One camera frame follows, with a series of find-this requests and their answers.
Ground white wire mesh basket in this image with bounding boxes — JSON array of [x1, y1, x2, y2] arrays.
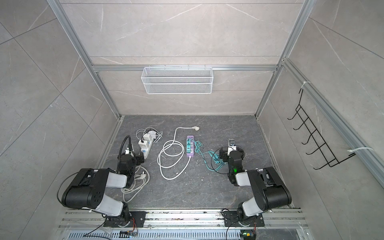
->
[[141, 67, 214, 95]]

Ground white power strip cord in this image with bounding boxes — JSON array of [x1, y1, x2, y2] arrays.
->
[[120, 166, 150, 203]]

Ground white blue power strip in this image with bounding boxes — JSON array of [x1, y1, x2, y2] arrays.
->
[[138, 134, 156, 159]]

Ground white square charger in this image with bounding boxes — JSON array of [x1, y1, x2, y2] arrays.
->
[[139, 140, 148, 149]]

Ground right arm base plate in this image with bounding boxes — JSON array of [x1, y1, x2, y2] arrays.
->
[[221, 209, 265, 228]]

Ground black wire hook rack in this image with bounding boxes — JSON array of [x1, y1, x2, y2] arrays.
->
[[287, 89, 356, 170]]

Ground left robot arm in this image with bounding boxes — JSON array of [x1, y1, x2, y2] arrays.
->
[[57, 136, 150, 231]]

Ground purple strip white cord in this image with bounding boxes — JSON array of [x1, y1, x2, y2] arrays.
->
[[156, 125, 201, 181]]

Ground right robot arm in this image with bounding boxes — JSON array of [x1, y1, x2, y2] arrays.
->
[[211, 145, 292, 227]]

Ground thin white charger cable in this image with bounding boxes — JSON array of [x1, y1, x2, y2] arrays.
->
[[135, 127, 164, 143]]

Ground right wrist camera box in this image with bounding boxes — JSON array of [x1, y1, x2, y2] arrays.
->
[[228, 140, 237, 156]]

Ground purple power strip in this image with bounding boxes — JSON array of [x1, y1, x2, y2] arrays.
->
[[186, 135, 195, 158]]

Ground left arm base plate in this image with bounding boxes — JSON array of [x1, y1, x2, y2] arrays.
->
[[103, 211, 147, 228]]

